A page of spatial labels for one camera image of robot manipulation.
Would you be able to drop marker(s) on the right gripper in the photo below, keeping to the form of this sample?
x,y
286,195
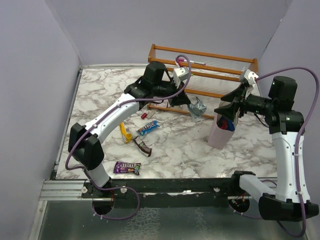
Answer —
x,y
240,93

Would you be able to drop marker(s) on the small white eraser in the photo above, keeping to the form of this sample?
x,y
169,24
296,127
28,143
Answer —
x,y
150,115

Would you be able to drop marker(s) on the white paper bag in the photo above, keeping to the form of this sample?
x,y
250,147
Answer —
x,y
219,138

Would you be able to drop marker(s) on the wooden shelf rack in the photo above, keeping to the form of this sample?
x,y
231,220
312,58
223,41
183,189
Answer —
x,y
209,82

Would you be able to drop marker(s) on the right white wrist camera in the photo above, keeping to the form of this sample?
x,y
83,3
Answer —
x,y
248,81

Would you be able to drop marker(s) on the purple M&M's packet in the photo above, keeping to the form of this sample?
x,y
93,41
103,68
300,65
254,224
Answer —
x,y
126,167

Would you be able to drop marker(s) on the grey plastic clip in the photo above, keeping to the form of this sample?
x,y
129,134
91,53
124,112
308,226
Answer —
x,y
197,109

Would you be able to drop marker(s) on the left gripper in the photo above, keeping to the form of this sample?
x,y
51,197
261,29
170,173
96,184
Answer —
x,y
181,99

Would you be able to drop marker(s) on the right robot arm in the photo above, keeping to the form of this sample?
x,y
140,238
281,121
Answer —
x,y
286,202

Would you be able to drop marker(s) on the small red cylinder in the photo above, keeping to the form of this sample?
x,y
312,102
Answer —
x,y
144,115

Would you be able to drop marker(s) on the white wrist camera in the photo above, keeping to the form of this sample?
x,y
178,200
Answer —
x,y
180,74
248,81

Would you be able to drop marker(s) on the blue M&M's packet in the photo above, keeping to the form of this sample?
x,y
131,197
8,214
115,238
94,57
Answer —
x,y
149,127

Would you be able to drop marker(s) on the yellow snack bar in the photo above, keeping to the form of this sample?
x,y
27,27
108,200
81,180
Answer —
x,y
125,133

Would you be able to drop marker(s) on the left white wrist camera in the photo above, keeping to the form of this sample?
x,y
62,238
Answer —
x,y
180,74

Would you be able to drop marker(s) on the blue Burts chips bag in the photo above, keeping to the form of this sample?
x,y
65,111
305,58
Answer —
x,y
225,123

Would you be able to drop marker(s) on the brown chocolate bar wrapper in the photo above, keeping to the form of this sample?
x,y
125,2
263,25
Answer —
x,y
143,148

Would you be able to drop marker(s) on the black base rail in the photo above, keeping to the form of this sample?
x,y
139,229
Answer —
x,y
129,193

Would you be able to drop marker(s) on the red white card box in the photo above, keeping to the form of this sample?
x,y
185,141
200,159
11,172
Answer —
x,y
163,104

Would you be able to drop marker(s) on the magenta marker pen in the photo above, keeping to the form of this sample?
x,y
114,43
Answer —
x,y
180,60

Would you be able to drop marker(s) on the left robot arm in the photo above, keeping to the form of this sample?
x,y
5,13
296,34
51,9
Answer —
x,y
85,141

